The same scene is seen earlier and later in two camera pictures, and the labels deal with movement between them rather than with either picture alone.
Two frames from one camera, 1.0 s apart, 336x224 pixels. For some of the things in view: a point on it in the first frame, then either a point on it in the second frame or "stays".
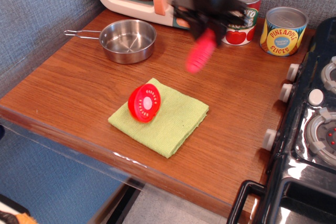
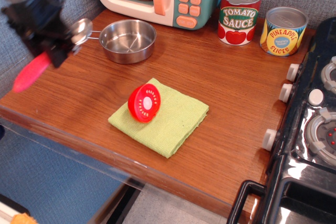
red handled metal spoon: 202,51 to 80,31
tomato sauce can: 244,34 stays
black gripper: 211,4 to 38,17
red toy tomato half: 144,102 stays
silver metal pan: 124,42 stays
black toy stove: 300,185 stays
